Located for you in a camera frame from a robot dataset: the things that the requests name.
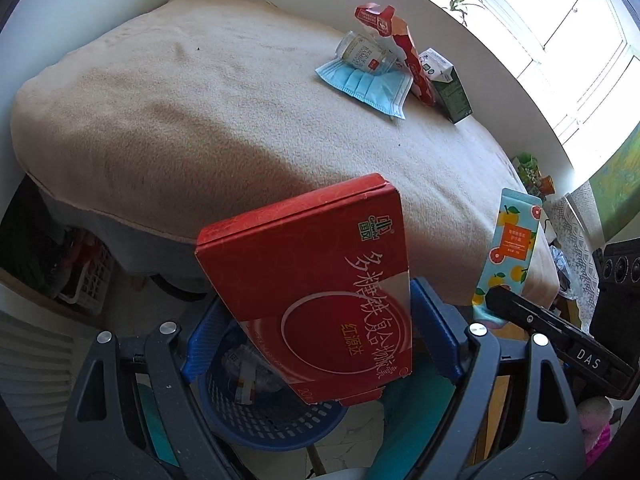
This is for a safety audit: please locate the red medicine box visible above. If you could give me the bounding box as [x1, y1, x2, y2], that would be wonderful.
[195, 174, 412, 405]

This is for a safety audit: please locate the citrus pattern juice carton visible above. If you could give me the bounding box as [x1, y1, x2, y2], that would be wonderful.
[472, 188, 541, 328]

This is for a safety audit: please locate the green white milk carton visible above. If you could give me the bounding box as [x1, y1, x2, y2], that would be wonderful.
[419, 48, 473, 124]

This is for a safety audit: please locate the blue surgical face mask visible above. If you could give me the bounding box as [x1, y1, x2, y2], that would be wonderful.
[316, 60, 413, 119]

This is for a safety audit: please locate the clear labelled plastic jar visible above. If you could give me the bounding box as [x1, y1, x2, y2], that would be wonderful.
[335, 32, 397, 75]

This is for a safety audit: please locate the red patterned carton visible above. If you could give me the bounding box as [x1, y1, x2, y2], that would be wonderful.
[354, 3, 436, 106]

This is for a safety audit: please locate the black speaker box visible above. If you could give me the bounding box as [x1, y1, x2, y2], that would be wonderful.
[589, 238, 640, 367]

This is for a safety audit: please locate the blue plastic waste basket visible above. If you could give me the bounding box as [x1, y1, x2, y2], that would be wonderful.
[195, 322, 347, 452]

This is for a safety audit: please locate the white plastic crate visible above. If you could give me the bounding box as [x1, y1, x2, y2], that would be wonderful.
[58, 240, 115, 316]

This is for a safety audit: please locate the green patterned shopping bag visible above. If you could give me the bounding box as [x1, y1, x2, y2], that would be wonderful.
[511, 153, 555, 202]

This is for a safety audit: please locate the beige table blanket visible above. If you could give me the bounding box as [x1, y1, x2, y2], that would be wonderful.
[8, 0, 561, 311]

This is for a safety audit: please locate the window frame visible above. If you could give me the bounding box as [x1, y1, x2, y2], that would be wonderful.
[464, 0, 640, 162]

